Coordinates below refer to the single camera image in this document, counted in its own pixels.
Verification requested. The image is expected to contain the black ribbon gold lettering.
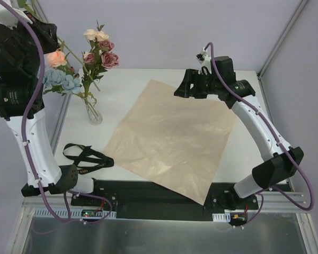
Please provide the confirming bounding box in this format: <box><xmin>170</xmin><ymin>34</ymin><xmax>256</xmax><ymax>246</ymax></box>
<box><xmin>63</xmin><ymin>143</ymin><xmax>114</xmax><ymax>175</ymax></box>

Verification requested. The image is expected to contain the mauve rose stem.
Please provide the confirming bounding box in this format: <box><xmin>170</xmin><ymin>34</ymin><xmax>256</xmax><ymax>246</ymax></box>
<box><xmin>79</xmin><ymin>39</ymin><xmax>120</xmax><ymax>122</ymax></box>

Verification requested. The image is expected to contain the right aluminium frame post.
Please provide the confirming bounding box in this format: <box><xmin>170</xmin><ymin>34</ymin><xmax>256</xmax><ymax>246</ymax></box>
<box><xmin>257</xmin><ymin>0</ymin><xmax>310</xmax><ymax>79</ymax></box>

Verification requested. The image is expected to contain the orange wrapping paper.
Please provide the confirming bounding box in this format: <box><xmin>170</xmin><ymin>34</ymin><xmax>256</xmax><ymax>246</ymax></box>
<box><xmin>104</xmin><ymin>80</ymin><xmax>235</xmax><ymax>204</ymax></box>

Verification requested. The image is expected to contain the aluminium frame post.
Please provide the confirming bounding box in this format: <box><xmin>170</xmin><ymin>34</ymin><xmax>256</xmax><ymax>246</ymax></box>
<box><xmin>257</xmin><ymin>0</ymin><xmax>310</xmax><ymax>79</ymax></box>
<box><xmin>29</xmin><ymin>0</ymin><xmax>76</xmax><ymax>77</ymax></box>

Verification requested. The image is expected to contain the front aluminium rail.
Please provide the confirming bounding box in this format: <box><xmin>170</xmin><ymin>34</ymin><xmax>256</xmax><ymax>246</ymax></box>
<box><xmin>23</xmin><ymin>185</ymin><xmax>308</xmax><ymax>223</ymax></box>

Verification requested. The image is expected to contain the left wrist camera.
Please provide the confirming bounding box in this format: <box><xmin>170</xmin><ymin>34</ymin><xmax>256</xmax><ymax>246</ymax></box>
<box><xmin>0</xmin><ymin>0</ymin><xmax>32</xmax><ymax>28</ymax></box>

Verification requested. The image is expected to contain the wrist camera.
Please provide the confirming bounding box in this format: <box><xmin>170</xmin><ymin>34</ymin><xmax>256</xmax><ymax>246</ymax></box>
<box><xmin>0</xmin><ymin>0</ymin><xmax>32</xmax><ymax>28</ymax></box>
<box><xmin>196</xmin><ymin>48</ymin><xmax>211</xmax><ymax>75</ymax></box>

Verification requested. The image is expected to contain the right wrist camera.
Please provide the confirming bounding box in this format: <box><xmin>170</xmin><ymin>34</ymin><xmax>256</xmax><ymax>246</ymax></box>
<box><xmin>196</xmin><ymin>48</ymin><xmax>211</xmax><ymax>75</ymax></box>

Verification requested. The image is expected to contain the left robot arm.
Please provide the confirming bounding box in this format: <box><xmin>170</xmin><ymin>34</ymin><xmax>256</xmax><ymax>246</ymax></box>
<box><xmin>0</xmin><ymin>22</ymin><xmax>102</xmax><ymax>206</ymax></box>

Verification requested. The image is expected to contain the clear glass vase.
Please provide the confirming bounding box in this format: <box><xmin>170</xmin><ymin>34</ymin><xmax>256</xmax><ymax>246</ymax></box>
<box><xmin>82</xmin><ymin>92</ymin><xmax>103</xmax><ymax>125</ymax></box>

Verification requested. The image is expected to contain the peach rose stem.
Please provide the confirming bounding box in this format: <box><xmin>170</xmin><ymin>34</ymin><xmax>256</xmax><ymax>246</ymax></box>
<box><xmin>45</xmin><ymin>50</ymin><xmax>80</xmax><ymax>78</ymax></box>

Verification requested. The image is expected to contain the blue flower stem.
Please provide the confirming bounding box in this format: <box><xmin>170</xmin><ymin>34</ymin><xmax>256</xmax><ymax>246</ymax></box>
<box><xmin>42</xmin><ymin>69</ymin><xmax>81</xmax><ymax>95</ymax></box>

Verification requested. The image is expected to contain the cream rose stem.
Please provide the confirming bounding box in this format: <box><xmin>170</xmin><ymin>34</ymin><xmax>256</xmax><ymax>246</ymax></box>
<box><xmin>81</xmin><ymin>20</ymin><xmax>110</xmax><ymax>122</ymax></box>

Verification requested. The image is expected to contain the left aluminium frame post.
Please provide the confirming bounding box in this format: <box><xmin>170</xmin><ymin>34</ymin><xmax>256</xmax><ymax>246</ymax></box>
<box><xmin>29</xmin><ymin>0</ymin><xmax>76</xmax><ymax>77</ymax></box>

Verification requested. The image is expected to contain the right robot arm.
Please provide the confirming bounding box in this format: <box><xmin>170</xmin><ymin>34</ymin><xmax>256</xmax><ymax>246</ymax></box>
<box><xmin>174</xmin><ymin>56</ymin><xmax>304</xmax><ymax>210</ymax></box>

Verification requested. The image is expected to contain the white rose stem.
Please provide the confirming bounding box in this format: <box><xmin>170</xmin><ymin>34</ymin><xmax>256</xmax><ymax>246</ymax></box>
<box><xmin>15</xmin><ymin>0</ymin><xmax>101</xmax><ymax>92</ymax></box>

